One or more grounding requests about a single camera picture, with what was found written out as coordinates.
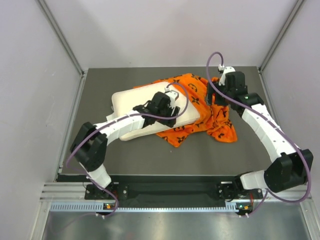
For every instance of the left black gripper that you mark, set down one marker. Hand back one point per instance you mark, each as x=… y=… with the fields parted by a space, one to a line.
x=169 y=123

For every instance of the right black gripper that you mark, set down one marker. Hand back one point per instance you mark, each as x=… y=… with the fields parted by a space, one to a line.
x=209 y=95

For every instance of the orange patterned pillowcase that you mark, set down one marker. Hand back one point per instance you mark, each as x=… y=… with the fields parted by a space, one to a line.
x=214 y=119

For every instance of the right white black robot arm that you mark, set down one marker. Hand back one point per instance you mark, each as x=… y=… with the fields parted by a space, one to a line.
x=290 y=166

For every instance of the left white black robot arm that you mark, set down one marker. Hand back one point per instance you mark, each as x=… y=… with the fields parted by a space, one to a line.
x=90 y=144

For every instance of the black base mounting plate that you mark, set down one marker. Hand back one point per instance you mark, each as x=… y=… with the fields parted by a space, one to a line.
x=221 y=180

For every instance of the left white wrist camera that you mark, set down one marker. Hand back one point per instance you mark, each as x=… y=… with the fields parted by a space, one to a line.
x=173 y=95

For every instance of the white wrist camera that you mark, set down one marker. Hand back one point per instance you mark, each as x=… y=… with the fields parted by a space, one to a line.
x=173 y=95
x=224 y=70

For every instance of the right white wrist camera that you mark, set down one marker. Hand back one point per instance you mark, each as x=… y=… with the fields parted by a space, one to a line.
x=224 y=70

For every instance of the right aluminium corner post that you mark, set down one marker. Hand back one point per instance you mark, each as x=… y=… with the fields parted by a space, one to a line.
x=298 y=4

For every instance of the aluminium corner post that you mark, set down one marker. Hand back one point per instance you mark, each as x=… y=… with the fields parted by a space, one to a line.
x=59 y=34
x=298 y=4

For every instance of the aluminium frame rail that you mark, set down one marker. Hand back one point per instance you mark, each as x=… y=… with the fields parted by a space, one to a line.
x=62 y=191

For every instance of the grey slotted cable duct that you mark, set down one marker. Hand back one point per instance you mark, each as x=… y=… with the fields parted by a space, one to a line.
x=103 y=207

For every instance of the left aluminium corner post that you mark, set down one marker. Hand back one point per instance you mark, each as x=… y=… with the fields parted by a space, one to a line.
x=59 y=34

